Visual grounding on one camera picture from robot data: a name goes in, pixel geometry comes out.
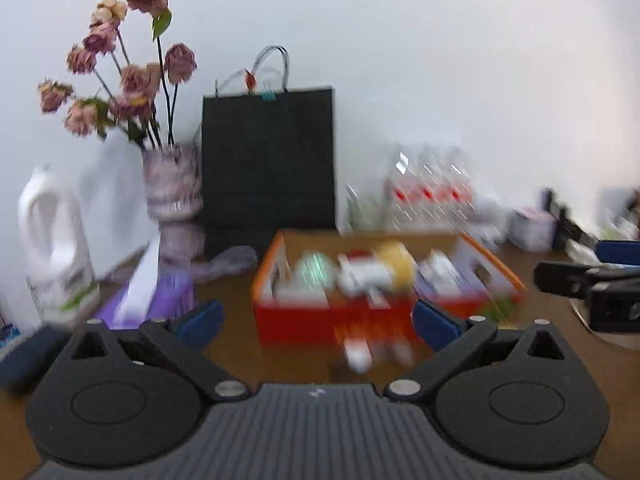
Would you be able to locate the dried pink rose bouquet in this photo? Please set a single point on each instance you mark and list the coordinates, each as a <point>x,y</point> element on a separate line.
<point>138,100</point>

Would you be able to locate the clear plastic bag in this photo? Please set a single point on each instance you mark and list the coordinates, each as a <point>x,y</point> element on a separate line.
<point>315,270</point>

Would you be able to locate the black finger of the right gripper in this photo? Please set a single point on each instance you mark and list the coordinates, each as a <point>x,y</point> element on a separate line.
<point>563,279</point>

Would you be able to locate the black paper bag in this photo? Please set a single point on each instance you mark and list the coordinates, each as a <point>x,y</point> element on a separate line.
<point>267,158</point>

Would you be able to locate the red orange cardboard box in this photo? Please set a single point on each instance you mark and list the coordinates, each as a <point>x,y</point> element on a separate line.
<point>287,314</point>

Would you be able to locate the marbled purple vase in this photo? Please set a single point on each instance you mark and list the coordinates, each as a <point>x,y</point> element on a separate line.
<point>174,198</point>

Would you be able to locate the small white tin box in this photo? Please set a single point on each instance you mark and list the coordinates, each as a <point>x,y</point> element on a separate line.
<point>531,230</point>

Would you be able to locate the water bottle middle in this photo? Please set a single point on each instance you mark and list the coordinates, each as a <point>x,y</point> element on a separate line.
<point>431,184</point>

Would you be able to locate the water bottle right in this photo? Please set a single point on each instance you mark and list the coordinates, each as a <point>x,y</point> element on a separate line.
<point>460,189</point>

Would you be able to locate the clear glass jar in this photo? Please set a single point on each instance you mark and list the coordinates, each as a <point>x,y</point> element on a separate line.
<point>364,212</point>

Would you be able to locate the yellow white plush toy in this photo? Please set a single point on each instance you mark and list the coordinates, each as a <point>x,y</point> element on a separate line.
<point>390,268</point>

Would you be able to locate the purple tissue pack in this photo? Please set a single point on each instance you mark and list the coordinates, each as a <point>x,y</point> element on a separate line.
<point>154,291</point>

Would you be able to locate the black cosmetic bottle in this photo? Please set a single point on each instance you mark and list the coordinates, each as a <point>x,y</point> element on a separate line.
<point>565,228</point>

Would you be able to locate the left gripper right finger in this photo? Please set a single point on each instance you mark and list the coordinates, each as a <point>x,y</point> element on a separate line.
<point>455,342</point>

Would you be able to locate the water bottle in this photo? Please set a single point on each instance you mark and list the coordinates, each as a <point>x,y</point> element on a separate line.
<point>460,189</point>
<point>401,191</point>
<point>431,184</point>

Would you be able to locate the dark blue glasses case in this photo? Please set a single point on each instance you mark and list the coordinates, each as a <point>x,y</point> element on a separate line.
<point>27,357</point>

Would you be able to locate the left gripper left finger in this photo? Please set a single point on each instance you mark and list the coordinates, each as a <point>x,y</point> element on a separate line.
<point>177,346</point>

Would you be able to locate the white robot figurine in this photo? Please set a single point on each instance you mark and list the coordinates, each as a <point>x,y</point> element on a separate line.
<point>490,223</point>

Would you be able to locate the water bottle left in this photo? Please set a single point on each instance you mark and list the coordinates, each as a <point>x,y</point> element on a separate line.
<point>401,191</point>

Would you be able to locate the white detergent jug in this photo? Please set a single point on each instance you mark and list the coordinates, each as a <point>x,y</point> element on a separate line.
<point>59,272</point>

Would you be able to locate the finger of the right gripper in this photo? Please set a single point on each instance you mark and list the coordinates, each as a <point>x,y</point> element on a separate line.
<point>625,252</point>

